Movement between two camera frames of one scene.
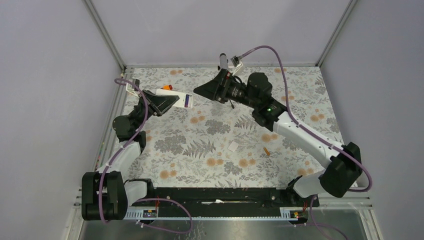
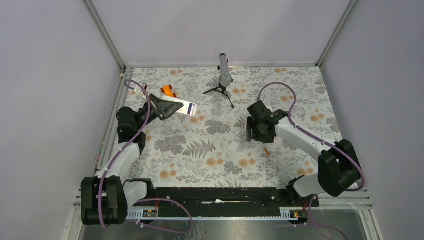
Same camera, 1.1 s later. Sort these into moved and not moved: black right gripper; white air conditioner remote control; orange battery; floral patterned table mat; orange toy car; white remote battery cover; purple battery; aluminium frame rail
Moved: purple battery; white air conditioner remote control; black right gripper
Not moved: aluminium frame rail; orange toy car; floral patterned table mat; orange battery; white remote battery cover
